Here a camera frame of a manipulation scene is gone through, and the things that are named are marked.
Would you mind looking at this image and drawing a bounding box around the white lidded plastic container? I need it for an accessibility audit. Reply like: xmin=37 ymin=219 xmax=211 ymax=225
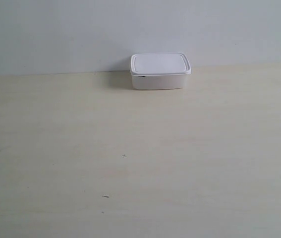
xmin=129 ymin=53 xmax=192 ymax=90

